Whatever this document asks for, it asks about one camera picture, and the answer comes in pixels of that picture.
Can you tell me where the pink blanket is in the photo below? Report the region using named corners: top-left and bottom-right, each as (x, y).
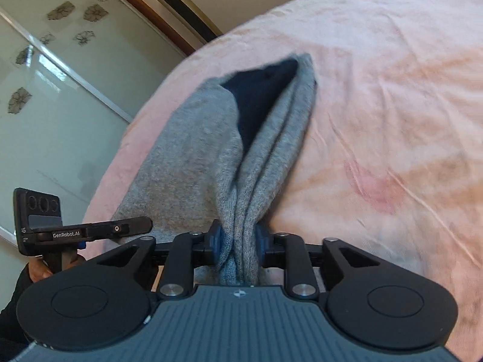
top-left (81, 0), bottom-right (483, 362)

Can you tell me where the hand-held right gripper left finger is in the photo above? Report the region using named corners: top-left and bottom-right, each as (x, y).
top-left (88, 219), bottom-right (223, 299)

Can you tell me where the person's left forearm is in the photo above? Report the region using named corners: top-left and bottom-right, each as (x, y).
top-left (0, 263), bottom-right (40, 349)

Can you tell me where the person's left hand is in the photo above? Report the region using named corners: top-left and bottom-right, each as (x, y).
top-left (28, 252), bottom-right (87, 284)

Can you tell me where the flower-decal glass wardrobe door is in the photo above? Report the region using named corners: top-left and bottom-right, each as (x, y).
top-left (0, 0), bottom-right (188, 259)

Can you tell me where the gold standing air conditioner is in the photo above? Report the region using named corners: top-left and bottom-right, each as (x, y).
top-left (139, 0), bottom-right (224, 44)

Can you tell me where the grey sweater with navy sleeves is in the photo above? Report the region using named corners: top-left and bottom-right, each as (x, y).
top-left (111, 53), bottom-right (318, 288)

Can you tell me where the wooden door frame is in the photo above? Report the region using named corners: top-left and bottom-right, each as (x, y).
top-left (88, 0), bottom-right (197, 56)

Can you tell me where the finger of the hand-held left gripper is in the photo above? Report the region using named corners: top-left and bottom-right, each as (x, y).
top-left (85, 216), bottom-right (154, 240)

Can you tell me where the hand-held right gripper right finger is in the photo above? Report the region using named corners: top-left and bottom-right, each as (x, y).
top-left (254, 223), bottom-right (382, 301)

